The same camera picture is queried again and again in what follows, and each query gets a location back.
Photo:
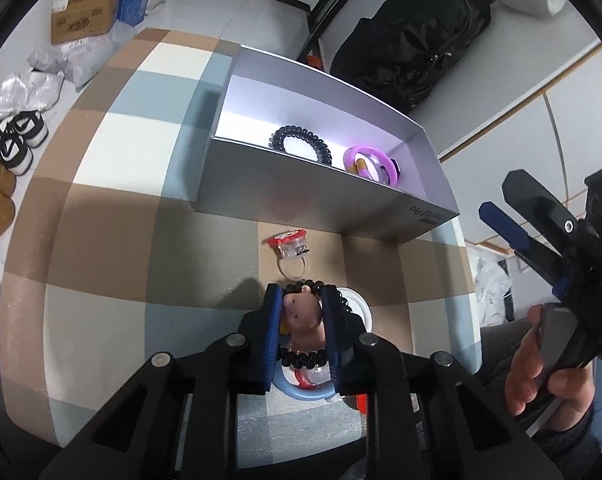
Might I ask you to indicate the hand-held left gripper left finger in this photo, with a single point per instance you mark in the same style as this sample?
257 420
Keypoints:
272 332

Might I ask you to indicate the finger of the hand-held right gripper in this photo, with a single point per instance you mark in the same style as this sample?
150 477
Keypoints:
501 222
531 200

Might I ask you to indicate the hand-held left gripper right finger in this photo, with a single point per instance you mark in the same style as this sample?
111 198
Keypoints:
331 332

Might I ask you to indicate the blue bangle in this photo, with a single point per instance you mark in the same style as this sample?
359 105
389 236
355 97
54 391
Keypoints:
301 396

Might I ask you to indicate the silver cardboard box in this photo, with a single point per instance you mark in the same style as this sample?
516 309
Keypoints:
306 195

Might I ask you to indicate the person's right hand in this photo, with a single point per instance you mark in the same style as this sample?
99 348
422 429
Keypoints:
526 365

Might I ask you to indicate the white bangle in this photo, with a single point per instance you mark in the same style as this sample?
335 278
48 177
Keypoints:
363 305

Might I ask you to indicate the red curved trinket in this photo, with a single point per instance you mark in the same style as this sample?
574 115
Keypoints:
303 381

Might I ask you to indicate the white plastic bag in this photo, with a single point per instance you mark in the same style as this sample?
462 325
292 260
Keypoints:
491 290
26 92
76 57

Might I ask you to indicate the purple bangle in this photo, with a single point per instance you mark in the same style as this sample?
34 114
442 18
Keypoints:
353 152

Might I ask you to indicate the checkered tablecloth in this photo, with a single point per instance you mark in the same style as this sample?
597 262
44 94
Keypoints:
131 210

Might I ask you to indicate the black backpack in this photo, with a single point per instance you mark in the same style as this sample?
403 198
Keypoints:
411 40

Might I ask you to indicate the black and white sneaker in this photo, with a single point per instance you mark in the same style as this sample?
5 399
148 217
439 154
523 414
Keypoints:
8 152
28 127

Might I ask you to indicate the blue cardboard box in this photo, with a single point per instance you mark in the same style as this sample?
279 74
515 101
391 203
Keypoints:
136 0

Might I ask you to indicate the brown cardboard box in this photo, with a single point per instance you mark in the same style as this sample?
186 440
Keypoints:
86 10

